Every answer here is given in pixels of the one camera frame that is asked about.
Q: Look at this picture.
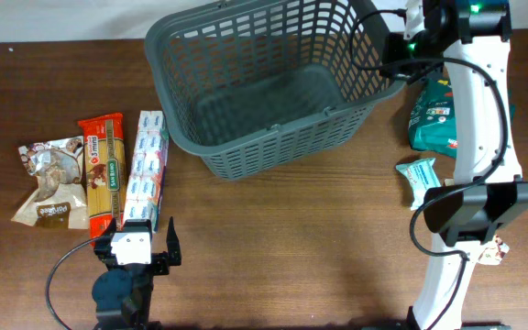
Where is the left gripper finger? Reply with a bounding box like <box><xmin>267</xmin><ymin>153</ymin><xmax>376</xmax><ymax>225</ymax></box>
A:
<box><xmin>166</xmin><ymin>216</ymin><xmax>181</xmax><ymax>255</ymax></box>
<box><xmin>99</xmin><ymin>218</ymin><xmax>117</xmax><ymax>244</ymax></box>

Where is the Kleenex tissue multipack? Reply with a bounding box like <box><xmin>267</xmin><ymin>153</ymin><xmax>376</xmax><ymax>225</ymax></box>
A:
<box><xmin>123</xmin><ymin>110</ymin><xmax>169</xmax><ymax>233</ymax></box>

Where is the left black cable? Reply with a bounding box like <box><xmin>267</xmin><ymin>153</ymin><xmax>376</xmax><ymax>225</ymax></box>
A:
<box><xmin>45</xmin><ymin>234</ymin><xmax>109</xmax><ymax>330</ymax></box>

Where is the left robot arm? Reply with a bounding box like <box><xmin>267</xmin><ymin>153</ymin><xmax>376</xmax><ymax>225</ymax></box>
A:
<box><xmin>92</xmin><ymin>218</ymin><xmax>182</xmax><ymax>330</ymax></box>

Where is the black cable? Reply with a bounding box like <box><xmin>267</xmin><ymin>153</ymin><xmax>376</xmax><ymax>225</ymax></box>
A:
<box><xmin>45</xmin><ymin>234</ymin><xmax>109</xmax><ymax>330</ymax></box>
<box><xmin>347</xmin><ymin>8</ymin><xmax>509</xmax><ymax>330</ymax></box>

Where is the orange spaghetti packet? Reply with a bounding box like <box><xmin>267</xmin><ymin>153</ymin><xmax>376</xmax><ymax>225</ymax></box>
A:
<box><xmin>78</xmin><ymin>113</ymin><xmax>127</xmax><ymax>238</ymax></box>

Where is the right black cable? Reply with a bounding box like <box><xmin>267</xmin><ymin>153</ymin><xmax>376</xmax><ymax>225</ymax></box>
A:
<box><xmin>347</xmin><ymin>8</ymin><xmax>509</xmax><ymax>330</ymax></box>

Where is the brown white pastry bag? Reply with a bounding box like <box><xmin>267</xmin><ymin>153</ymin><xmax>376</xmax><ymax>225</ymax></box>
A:
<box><xmin>12</xmin><ymin>136</ymin><xmax>89</xmax><ymax>229</ymax></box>

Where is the grey plastic basket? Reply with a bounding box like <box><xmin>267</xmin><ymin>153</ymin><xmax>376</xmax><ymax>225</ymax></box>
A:
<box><xmin>144</xmin><ymin>0</ymin><xmax>402</xmax><ymax>180</ymax></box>

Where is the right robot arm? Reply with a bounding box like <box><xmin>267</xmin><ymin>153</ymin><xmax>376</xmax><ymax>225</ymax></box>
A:
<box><xmin>380</xmin><ymin>0</ymin><xmax>528</xmax><ymax>329</ymax></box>

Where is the light teal snack packet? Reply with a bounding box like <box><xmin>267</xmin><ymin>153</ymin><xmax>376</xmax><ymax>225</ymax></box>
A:
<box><xmin>395</xmin><ymin>158</ymin><xmax>441</xmax><ymax>211</ymax></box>

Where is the beige snack bag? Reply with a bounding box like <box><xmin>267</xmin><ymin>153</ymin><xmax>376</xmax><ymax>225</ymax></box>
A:
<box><xmin>444</xmin><ymin>177</ymin><xmax>511</xmax><ymax>267</ymax></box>

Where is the green coffee bag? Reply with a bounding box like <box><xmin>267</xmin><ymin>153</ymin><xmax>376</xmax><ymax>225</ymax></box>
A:
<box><xmin>407</xmin><ymin>76</ymin><xmax>517</xmax><ymax>160</ymax></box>

